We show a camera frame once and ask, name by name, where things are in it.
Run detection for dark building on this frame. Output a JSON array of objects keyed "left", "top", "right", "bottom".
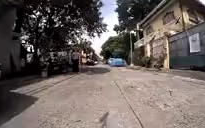
[{"left": 0, "top": 0, "right": 23, "bottom": 80}]

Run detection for yellow building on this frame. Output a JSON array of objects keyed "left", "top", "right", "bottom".
[{"left": 133, "top": 0, "right": 205, "bottom": 70}]

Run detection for grey concrete sidewalk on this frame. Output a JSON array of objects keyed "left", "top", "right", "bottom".
[{"left": 0, "top": 71, "right": 80, "bottom": 98}]

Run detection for person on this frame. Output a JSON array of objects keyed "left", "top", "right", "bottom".
[{"left": 71, "top": 49, "right": 82, "bottom": 73}]

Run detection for group of green trees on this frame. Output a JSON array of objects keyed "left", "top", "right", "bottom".
[{"left": 99, "top": 0, "right": 164, "bottom": 62}]

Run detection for grey concrete road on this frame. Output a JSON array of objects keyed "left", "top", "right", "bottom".
[{"left": 0, "top": 64, "right": 205, "bottom": 128}]

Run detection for large dark tree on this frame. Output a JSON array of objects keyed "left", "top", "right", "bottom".
[{"left": 19, "top": 0, "right": 108, "bottom": 73}]

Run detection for grey metal gate wall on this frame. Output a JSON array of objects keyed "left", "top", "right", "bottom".
[{"left": 168, "top": 18, "right": 205, "bottom": 71}]

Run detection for bushes by gate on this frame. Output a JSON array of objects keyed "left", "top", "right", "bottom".
[{"left": 139, "top": 54, "right": 166, "bottom": 70}]

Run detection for pole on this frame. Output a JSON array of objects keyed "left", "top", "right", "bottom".
[{"left": 129, "top": 30, "right": 134, "bottom": 66}]

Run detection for car under blue cover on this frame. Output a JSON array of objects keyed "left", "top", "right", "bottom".
[{"left": 108, "top": 57, "right": 128, "bottom": 68}]

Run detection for concrete pavement strip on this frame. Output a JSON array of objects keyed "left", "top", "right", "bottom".
[{"left": 126, "top": 65, "right": 205, "bottom": 85}]

